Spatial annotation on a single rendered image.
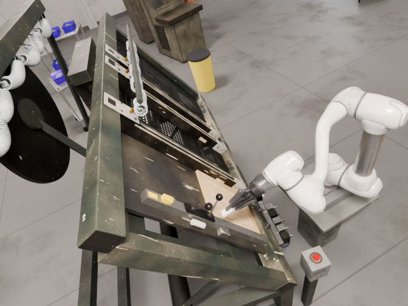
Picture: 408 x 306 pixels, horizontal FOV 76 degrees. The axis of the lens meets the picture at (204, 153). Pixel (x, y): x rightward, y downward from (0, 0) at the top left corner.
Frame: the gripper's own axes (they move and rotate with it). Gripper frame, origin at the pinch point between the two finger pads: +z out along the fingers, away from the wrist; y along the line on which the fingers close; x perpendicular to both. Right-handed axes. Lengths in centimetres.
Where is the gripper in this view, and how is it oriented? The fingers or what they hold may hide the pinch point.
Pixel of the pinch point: (227, 210)
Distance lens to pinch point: 126.6
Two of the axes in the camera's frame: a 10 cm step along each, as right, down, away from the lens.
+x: -2.6, -6.6, 7.1
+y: 6.7, 4.1, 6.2
